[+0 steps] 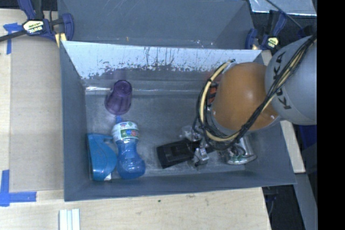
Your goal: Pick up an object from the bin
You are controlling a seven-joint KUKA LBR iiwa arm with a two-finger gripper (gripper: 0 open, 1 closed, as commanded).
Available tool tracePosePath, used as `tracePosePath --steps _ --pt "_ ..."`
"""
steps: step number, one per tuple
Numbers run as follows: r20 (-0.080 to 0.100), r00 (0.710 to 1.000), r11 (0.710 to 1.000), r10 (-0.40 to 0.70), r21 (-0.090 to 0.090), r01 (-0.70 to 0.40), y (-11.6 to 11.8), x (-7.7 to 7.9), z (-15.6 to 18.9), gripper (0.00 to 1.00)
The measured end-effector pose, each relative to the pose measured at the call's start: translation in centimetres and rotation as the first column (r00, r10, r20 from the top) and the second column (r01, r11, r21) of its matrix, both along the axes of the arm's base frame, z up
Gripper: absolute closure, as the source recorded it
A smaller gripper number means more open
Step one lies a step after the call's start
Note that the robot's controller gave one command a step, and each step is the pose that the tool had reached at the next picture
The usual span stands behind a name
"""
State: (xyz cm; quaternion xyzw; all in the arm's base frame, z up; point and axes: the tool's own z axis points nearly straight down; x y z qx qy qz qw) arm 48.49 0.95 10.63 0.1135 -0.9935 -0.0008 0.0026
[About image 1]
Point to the purple plastic cup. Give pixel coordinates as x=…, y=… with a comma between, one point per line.
x=119, y=97

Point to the grey metal bin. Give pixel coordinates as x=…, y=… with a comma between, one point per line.
x=167, y=110

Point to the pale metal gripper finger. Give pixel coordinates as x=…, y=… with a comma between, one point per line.
x=201, y=156
x=190, y=132

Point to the blue clear plastic bottle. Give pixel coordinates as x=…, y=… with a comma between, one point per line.
x=130, y=153

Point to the blue plastic dispenser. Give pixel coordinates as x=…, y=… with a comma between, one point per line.
x=101, y=156

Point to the black flat box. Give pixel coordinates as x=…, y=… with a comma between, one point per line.
x=172, y=154

